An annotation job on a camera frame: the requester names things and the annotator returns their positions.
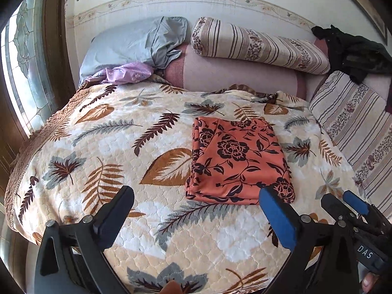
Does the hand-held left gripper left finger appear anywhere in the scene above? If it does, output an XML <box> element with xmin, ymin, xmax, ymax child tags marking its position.
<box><xmin>34</xmin><ymin>185</ymin><xmax>135</xmax><ymax>294</ymax></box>

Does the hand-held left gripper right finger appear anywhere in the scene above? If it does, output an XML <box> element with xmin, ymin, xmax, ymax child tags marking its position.
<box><xmin>259</xmin><ymin>185</ymin><xmax>359</xmax><ymax>294</ymax></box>

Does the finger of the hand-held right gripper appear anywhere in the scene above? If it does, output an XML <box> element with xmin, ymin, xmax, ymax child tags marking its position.
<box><xmin>343</xmin><ymin>190</ymin><xmax>392</xmax><ymax>231</ymax></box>
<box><xmin>320</xmin><ymin>194</ymin><xmax>368</xmax><ymax>236</ymax></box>

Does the orange floral blouse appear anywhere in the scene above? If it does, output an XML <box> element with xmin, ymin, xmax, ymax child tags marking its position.
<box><xmin>185</xmin><ymin>117</ymin><xmax>296</xmax><ymax>206</ymax></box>

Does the pile of dark clothes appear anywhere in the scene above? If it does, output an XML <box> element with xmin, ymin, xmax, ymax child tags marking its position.
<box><xmin>312</xmin><ymin>25</ymin><xmax>392</xmax><ymax>84</ymax></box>

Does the person's right hand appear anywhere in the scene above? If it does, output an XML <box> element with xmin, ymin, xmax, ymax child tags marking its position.
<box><xmin>362</xmin><ymin>273</ymin><xmax>381</xmax><ymax>293</ymax></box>

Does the striped floral square cushion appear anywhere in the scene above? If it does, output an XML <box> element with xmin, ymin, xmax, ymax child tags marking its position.
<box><xmin>309</xmin><ymin>70</ymin><xmax>392</xmax><ymax>209</ymax></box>

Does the cream leaf-print blanket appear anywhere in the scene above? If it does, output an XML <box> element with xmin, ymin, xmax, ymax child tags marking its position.
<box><xmin>6</xmin><ymin>83</ymin><xmax>368</xmax><ymax>294</ymax></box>

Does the purple floral cloth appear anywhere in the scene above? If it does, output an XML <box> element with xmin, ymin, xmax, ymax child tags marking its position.
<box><xmin>89</xmin><ymin>62</ymin><xmax>153</xmax><ymax>85</ymax></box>

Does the grey-blue pillow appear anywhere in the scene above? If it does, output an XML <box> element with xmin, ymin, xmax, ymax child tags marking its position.
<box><xmin>79</xmin><ymin>16</ymin><xmax>188</xmax><ymax>87</ymax></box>

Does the striped floral bolster pillow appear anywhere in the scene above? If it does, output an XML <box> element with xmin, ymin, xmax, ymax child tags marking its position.
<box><xmin>190</xmin><ymin>17</ymin><xmax>331</xmax><ymax>75</ymax></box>

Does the stained glass window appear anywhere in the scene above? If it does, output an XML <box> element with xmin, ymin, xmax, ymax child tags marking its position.
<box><xmin>0</xmin><ymin>0</ymin><xmax>56</xmax><ymax>138</ymax></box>

